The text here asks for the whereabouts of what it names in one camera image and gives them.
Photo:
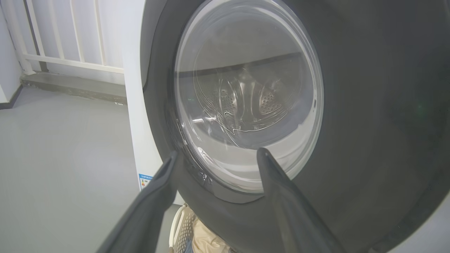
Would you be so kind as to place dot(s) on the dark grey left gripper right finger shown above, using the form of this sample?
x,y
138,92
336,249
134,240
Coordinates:
x,y
295,218

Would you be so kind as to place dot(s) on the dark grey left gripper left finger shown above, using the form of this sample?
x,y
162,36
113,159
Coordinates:
x,y
147,214

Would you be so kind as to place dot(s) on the blue orange printed garment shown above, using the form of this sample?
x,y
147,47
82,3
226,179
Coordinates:
x,y
188,246

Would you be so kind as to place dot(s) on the cream printed garment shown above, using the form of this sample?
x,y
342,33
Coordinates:
x,y
207,240

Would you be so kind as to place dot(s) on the dark grey round glass door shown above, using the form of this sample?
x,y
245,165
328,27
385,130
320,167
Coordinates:
x,y
369,105

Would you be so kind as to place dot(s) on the cream perforated laundry basket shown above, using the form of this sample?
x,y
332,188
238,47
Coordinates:
x,y
181,228

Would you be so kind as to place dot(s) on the white front-loading washing machine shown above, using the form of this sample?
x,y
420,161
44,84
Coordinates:
x,y
140,123

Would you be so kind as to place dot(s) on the blue white energy label sticker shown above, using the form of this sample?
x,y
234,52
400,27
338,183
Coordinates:
x,y
145,182

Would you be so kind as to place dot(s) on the perforated steel washer drum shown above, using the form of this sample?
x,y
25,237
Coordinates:
x,y
246,102

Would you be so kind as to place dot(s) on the white metal railing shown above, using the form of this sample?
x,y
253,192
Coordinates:
x,y
70,63

